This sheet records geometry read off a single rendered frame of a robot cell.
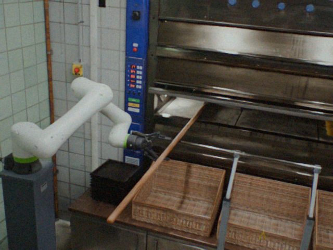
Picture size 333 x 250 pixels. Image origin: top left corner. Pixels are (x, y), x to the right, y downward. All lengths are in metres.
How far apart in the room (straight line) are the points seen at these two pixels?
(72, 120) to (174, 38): 1.10
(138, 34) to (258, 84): 0.90
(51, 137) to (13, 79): 1.11
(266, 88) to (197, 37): 0.58
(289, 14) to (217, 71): 0.59
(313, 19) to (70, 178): 2.32
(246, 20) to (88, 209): 1.70
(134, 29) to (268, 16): 0.92
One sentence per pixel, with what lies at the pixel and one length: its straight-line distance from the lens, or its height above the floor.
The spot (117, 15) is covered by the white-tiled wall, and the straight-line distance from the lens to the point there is 2.98.
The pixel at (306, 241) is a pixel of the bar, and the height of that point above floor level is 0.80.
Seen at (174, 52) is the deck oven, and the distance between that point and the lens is 2.86.
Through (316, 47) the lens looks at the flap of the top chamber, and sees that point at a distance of 2.72.
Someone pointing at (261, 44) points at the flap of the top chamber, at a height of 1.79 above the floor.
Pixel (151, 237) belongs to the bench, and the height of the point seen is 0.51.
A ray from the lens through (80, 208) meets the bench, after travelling 3.01.
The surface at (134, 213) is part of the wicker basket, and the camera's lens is 2.84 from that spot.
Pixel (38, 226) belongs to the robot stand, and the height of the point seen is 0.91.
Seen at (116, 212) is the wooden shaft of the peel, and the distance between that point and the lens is 1.84.
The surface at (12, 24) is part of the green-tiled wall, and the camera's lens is 2.98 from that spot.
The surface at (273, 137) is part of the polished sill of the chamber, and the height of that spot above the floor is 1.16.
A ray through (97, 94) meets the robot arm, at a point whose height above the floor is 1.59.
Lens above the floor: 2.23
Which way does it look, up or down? 21 degrees down
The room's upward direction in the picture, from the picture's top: 4 degrees clockwise
